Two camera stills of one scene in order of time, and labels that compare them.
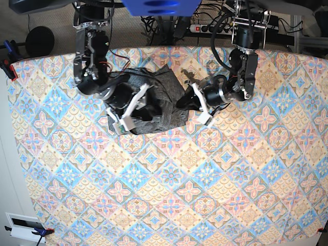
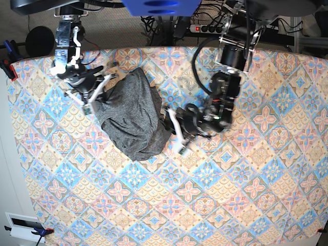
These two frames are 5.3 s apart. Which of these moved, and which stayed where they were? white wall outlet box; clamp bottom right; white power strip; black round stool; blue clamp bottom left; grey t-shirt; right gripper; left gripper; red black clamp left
Moved: grey t-shirt; left gripper; right gripper
Stayed: white wall outlet box; blue clamp bottom left; white power strip; black round stool; red black clamp left; clamp bottom right
